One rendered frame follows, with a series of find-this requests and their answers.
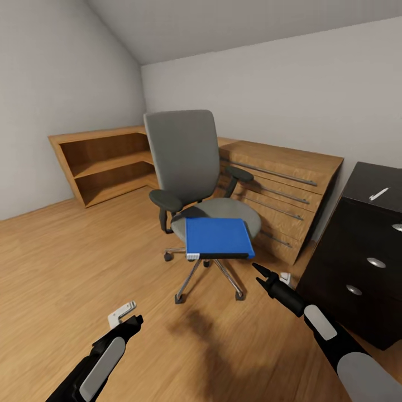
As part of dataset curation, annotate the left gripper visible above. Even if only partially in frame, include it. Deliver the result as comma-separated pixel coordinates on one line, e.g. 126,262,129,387
115,315,143,343

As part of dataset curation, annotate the swivel chair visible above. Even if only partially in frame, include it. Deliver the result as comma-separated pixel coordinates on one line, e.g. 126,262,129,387
143,110,262,304

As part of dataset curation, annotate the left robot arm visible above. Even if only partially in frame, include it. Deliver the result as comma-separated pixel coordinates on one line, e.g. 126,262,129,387
45,301,143,402

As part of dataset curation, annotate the folder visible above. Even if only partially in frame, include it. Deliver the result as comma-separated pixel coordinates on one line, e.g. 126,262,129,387
185,217,255,260

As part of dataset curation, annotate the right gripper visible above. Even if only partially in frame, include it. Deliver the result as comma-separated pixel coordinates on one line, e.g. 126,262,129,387
252,263,296,309

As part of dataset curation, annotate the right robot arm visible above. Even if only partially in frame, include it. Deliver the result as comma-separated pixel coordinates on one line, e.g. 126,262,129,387
252,263,402,402

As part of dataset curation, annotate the pen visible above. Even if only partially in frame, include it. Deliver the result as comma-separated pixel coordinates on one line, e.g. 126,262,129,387
370,188,388,200

